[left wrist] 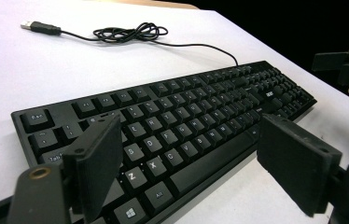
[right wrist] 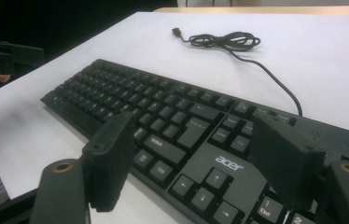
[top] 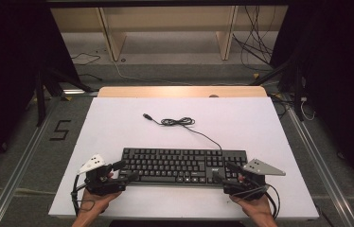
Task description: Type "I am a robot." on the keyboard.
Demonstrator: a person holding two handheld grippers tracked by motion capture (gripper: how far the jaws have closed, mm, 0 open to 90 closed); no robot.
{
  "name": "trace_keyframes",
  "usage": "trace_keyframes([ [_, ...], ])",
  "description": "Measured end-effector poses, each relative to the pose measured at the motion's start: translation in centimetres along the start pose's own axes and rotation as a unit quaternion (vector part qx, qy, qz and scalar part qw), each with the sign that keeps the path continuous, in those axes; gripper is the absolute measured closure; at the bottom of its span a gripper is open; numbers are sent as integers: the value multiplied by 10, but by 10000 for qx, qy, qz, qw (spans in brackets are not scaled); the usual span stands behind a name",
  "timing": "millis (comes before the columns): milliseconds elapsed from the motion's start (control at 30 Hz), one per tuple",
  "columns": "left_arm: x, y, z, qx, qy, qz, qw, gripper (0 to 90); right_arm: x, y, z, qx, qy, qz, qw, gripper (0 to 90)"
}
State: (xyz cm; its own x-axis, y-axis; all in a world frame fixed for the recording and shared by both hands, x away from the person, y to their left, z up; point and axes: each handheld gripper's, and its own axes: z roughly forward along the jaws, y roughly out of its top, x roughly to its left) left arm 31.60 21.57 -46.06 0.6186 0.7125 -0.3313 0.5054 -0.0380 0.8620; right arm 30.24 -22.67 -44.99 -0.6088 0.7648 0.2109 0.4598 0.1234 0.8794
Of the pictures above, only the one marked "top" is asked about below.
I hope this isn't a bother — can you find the person's right hand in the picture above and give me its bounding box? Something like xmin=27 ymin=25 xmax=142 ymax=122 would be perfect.
xmin=228 ymin=174 xmax=273 ymax=219

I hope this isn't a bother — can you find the bundle of black cables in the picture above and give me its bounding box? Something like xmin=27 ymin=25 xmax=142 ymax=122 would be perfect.
xmin=231 ymin=5 xmax=281 ymax=72

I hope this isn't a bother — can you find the black frame bar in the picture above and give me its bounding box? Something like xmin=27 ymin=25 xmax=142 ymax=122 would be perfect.
xmin=44 ymin=0 xmax=292 ymax=9

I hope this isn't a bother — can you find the light wooden table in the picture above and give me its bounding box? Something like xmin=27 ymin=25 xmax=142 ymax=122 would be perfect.
xmin=97 ymin=85 xmax=268 ymax=98

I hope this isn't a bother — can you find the aluminium floor rail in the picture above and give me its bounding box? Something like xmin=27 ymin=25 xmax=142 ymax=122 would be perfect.
xmin=286 ymin=106 xmax=354 ymax=227
xmin=0 ymin=103 xmax=57 ymax=227

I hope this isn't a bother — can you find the short white cable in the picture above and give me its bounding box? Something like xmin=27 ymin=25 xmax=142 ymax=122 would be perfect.
xmin=300 ymin=96 xmax=317 ymax=122

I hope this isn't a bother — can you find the black computer keyboard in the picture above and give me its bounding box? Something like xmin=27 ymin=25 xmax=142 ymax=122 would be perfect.
xmin=117 ymin=147 xmax=249 ymax=187

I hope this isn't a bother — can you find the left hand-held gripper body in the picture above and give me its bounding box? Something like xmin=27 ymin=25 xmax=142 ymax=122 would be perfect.
xmin=77 ymin=153 xmax=128 ymax=196

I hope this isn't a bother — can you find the left hand-held gripper black cable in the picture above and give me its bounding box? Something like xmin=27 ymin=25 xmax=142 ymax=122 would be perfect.
xmin=70 ymin=174 xmax=96 ymax=218

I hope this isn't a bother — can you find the right hand-held gripper black cable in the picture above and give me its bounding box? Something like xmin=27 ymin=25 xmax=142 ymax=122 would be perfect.
xmin=231 ymin=183 xmax=282 ymax=220

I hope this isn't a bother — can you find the hand-held gripper black cable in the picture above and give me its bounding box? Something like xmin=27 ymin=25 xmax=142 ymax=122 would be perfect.
xmin=70 ymin=174 xmax=96 ymax=218
xmin=231 ymin=183 xmax=282 ymax=220

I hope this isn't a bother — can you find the white foam board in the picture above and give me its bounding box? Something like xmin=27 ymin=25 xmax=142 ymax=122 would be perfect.
xmin=47 ymin=96 xmax=320 ymax=221

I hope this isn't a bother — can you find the dark curtain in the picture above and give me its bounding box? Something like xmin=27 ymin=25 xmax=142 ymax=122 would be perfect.
xmin=0 ymin=0 xmax=82 ymax=184
xmin=269 ymin=0 xmax=354 ymax=202

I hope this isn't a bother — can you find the black keyboard cable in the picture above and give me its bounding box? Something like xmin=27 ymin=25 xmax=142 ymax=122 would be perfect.
xmin=142 ymin=113 xmax=223 ymax=151

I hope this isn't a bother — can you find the light wooden shelf unit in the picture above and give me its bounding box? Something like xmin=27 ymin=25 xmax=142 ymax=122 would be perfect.
xmin=50 ymin=5 xmax=290 ymax=62

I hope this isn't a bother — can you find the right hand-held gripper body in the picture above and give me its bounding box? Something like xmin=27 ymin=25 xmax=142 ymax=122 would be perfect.
xmin=222 ymin=158 xmax=287 ymax=201

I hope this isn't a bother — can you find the thin black floor cable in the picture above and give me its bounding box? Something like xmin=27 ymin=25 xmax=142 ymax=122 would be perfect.
xmin=70 ymin=52 xmax=102 ymax=66
xmin=78 ymin=73 xmax=103 ymax=81

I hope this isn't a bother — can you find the person's left hand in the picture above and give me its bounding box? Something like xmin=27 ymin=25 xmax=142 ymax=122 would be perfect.
xmin=80 ymin=171 xmax=123 ymax=216

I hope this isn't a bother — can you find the black metal stand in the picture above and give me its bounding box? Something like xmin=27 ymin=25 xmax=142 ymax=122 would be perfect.
xmin=250 ymin=56 xmax=306 ymax=123
xmin=34 ymin=67 xmax=95 ymax=128

